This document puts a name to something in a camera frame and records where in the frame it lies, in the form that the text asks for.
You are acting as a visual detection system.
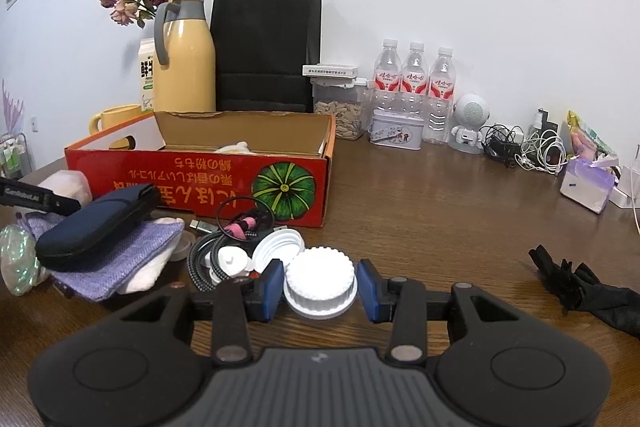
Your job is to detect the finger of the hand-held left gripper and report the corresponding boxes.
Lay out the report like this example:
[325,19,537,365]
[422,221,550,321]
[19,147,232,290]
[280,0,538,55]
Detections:
[50,193,81,215]

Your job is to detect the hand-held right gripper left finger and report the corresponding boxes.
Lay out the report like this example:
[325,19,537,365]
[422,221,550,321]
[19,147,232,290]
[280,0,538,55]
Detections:
[112,259,285,367]

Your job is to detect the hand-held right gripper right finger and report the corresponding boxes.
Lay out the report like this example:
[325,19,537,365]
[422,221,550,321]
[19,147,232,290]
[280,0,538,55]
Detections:
[356,258,526,365]

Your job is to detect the white fluffy cloth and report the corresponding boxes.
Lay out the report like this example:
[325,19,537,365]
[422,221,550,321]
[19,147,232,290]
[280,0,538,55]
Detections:
[37,170,93,208]

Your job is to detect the dark blue zip case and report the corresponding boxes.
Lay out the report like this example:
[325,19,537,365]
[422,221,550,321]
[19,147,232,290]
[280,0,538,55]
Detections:
[35,183,162,273]

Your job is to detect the white screw cap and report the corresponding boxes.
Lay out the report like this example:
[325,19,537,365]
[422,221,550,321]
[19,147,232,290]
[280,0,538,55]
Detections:
[251,227,304,275]

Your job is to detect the white ribbed round lid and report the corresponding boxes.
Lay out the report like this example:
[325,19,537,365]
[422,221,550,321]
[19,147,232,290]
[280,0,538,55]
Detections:
[282,246,358,320]

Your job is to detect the white round knob cap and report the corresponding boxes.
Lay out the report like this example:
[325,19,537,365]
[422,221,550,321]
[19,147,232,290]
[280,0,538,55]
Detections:
[218,244,251,278]
[207,264,236,285]

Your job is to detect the iridescent plastic bag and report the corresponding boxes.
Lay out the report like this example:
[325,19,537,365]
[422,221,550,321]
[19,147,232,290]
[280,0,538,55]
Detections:
[0,214,51,297]

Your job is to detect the black cable with pink strap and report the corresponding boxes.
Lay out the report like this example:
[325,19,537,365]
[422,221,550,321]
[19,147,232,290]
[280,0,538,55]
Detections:
[218,198,276,242]

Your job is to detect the purple knitted cloth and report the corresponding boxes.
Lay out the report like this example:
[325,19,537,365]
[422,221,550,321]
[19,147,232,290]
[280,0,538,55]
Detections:
[22,212,186,303]

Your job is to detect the grey braided cable coil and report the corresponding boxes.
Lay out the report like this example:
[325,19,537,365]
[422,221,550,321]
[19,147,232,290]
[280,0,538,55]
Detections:
[186,218,261,293]

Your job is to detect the cream white cloth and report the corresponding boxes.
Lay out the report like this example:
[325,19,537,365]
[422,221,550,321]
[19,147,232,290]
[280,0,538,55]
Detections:
[117,232,181,295]

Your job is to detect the red cardboard box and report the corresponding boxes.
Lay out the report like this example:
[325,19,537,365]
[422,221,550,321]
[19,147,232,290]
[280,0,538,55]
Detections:
[64,110,337,229]

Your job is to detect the yellow cream plush item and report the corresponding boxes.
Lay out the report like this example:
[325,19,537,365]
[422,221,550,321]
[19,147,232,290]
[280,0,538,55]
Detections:
[215,141,261,154]

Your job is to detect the yellow mug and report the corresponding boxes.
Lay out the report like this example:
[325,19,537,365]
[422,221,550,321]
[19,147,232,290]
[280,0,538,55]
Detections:
[89,104,146,139]

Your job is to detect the small translucent round container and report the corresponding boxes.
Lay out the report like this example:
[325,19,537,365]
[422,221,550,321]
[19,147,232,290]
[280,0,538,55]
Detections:
[167,231,197,263]

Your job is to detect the white milk carton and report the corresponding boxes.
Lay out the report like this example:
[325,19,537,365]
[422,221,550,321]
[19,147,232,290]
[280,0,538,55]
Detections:
[137,38,158,113]

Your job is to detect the printed tin box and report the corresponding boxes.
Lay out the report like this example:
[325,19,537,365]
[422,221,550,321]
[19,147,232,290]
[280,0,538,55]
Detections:
[367,110,426,153]

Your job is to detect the clear container with seeds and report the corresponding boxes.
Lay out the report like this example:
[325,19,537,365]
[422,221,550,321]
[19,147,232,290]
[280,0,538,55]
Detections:
[310,77,368,140]

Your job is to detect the yellow thermos jug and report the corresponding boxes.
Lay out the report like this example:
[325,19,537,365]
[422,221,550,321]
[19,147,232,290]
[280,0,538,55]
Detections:
[152,0,217,113]

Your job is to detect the white robot figure speaker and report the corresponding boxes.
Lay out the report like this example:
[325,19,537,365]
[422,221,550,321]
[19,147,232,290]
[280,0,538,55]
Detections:
[447,93,492,154]

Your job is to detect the clear water bottle red label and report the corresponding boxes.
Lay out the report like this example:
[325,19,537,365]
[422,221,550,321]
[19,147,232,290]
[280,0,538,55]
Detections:
[400,41,431,120]
[422,46,458,145]
[371,38,403,118]

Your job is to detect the white flat box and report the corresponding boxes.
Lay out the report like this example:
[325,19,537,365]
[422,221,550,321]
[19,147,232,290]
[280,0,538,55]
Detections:
[302,64,360,78]

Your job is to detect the black cloth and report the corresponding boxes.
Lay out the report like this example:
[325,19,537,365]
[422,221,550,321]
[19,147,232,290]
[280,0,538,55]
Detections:
[528,244,640,340]

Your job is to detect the black paper bag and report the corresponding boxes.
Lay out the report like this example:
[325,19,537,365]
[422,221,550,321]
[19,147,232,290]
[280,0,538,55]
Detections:
[209,0,323,113]

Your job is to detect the purple tissue pack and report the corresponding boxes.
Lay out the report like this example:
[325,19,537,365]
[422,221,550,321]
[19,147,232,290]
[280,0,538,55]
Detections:
[559,154,621,214]

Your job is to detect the black charger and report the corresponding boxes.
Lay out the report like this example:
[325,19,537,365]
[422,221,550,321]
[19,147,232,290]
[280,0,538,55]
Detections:
[532,108,561,138]

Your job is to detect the colourful snack packet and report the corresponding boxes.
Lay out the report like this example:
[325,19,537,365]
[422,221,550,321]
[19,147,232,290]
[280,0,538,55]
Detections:
[565,110,618,158]

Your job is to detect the wire rack with bottles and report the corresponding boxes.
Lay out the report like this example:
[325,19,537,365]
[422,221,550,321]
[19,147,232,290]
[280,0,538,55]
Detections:
[0,131,36,180]

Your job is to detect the purple wall sticker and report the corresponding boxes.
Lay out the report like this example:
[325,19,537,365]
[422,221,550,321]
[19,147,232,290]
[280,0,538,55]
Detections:
[0,78,26,133]

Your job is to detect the black cable tangle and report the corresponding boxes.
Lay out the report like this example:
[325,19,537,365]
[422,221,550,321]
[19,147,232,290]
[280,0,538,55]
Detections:
[481,123,526,168]

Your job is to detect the white cable tangle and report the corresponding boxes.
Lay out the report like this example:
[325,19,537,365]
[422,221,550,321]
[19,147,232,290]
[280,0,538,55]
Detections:
[517,127,568,175]

